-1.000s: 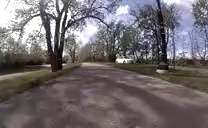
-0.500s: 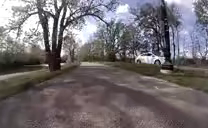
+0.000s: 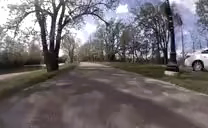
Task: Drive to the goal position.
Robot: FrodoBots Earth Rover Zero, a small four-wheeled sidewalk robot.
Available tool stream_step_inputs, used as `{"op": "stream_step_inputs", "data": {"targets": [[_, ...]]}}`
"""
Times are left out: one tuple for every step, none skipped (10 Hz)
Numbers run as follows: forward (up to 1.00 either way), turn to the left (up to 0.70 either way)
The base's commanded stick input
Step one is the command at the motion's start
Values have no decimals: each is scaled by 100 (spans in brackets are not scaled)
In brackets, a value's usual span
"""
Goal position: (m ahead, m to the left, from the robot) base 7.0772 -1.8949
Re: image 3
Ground grey paved path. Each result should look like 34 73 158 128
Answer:
0 61 208 128

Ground row of trees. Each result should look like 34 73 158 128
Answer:
60 0 208 66

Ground large bare tree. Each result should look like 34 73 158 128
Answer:
5 0 121 73

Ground grass verge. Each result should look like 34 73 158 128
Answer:
97 61 208 98
0 63 79 101

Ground bushes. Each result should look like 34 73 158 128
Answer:
0 24 46 72

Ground pale side path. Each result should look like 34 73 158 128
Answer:
0 62 67 83

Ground white car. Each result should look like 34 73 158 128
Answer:
183 46 208 72

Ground black lamp post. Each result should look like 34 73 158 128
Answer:
161 0 181 73

